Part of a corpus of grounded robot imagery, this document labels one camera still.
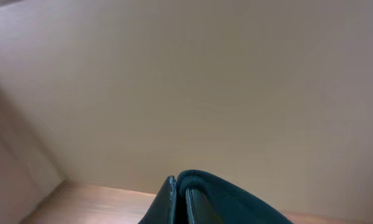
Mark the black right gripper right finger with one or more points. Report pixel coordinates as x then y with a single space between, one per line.
199 208

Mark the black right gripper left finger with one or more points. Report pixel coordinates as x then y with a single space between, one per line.
162 209

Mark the black polo shirt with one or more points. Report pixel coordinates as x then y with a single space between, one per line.
233 204

